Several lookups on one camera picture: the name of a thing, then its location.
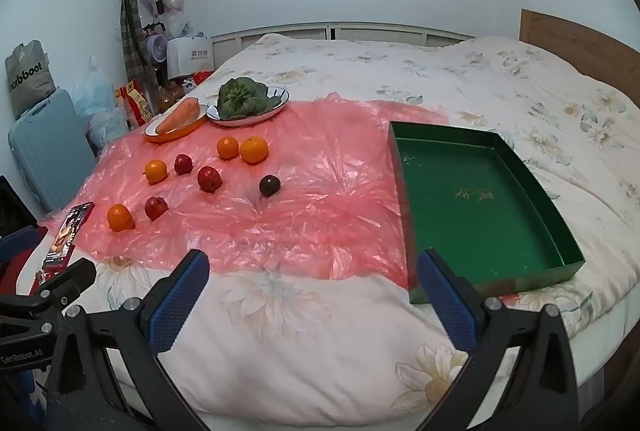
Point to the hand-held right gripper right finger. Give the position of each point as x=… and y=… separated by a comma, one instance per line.
x=447, y=306

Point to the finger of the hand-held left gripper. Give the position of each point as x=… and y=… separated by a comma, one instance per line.
x=20, y=243
x=65, y=281

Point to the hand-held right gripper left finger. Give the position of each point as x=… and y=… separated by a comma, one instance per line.
x=180, y=303

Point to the orange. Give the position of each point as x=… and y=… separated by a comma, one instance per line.
x=120, y=218
x=155, y=171
x=254, y=150
x=228, y=148

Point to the red apple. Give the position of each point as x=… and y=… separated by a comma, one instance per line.
x=156, y=208
x=183, y=164
x=209, y=179

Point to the green cardboard box tray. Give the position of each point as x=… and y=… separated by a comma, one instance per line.
x=475, y=211

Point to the dark purple plum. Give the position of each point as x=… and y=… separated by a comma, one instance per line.
x=269, y=186

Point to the red cloth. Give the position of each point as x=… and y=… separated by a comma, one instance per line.
x=15, y=273

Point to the smartphone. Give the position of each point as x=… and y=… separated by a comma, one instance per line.
x=67, y=233

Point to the light blue suitcase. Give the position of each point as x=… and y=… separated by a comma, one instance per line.
x=50, y=146

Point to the light blue plastic bag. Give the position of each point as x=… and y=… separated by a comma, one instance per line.
x=97, y=101

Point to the grey fabric bag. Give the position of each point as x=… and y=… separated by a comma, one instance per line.
x=30, y=76

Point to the pink plastic sheet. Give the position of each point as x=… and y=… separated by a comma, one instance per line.
x=310, y=191

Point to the carrot on orange plate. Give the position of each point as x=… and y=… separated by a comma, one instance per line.
x=193, y=127

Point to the red snack package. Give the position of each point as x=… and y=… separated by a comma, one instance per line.
x=137, y=106

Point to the blue rimmed white plate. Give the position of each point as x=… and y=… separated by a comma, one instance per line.
x=235, y=122

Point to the green leafy vegetable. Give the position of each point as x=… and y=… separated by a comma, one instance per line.
x=242, y=98

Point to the red packet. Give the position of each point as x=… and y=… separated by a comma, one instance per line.
x=202, y=77

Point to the plaid garment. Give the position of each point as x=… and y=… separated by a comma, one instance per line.
x=131, y=36

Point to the clear plastic bag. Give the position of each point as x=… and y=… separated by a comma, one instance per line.
x=177, y=6

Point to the wooden headboard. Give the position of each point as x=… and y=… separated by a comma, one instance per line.
x=560, y=36

